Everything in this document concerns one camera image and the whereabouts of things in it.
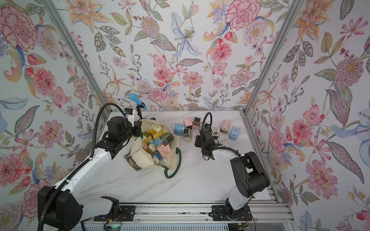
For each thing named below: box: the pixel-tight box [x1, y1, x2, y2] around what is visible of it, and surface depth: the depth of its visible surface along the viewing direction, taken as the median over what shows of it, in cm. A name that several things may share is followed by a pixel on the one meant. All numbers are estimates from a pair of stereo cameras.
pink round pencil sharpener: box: [219, 119, 231, 135], surface depth 106 cm
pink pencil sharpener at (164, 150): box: [156, 143, 172, 157], surface depth 93 cm
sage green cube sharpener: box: [159, 132, 174, 144], surface depth 98 cm
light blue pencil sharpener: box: [172, 123, 184, 137], surface depth 103 cm
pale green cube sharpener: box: [182, 128, 193, 142], surface depth 102 cm
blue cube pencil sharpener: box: [228, 126, 241, 141], surface depth 102 cm
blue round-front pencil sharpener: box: [149, 137, 164, 148], surface depth 97 cm
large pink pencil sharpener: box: [183, 117, 193, 130], surface depth 109 cm
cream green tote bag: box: [123, 118, 182, 179], surface depth 84 cm
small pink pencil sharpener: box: [192, 116, 201, 130], surface depth 109 cm
